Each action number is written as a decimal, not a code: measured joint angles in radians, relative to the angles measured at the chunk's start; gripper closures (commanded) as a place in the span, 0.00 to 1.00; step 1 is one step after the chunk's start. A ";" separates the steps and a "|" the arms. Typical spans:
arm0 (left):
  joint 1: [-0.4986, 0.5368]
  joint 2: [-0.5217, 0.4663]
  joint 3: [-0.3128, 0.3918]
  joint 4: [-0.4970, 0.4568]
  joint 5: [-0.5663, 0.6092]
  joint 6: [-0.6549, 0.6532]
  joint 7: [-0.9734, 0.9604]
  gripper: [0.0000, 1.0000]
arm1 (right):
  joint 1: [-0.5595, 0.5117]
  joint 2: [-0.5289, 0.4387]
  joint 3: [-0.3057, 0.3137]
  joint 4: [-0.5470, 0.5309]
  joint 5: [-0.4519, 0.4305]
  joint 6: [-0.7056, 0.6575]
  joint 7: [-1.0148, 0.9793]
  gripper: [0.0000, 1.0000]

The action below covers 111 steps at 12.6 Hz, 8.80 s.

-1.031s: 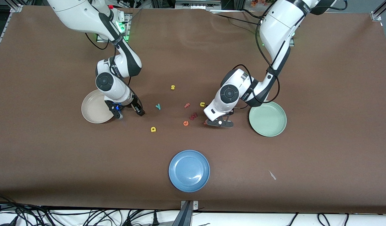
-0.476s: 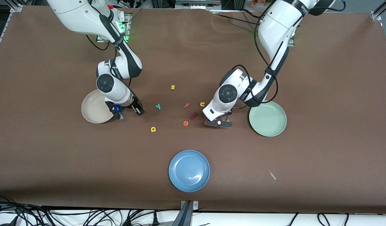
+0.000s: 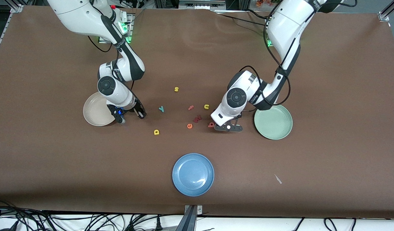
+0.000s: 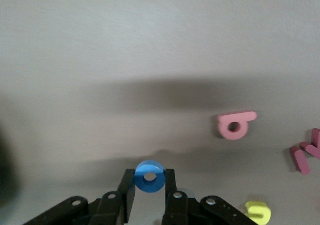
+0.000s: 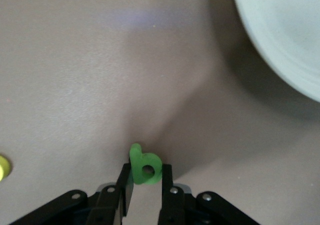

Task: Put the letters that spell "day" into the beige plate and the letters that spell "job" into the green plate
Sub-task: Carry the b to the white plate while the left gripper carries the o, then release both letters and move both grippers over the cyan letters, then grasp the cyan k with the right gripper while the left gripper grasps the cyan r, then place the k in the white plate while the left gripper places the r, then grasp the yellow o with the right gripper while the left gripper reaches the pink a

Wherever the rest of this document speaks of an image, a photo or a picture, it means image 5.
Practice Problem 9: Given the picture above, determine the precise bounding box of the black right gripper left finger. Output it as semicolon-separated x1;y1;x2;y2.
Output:
9;162;135;225

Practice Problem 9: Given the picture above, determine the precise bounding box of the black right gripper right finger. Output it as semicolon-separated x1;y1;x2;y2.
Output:
157;163;261;225

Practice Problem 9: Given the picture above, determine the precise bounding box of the green letter g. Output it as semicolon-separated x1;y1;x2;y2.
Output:
129;142;163;185

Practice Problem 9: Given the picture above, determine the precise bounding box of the yellow letter d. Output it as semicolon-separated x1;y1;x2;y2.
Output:
0;155;12;181

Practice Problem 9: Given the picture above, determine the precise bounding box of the brown paper table cover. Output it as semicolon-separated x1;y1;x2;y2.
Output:
0;0;320;225

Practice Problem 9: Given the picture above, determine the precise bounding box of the beige brown plate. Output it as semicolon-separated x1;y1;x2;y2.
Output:
231;0;320;103

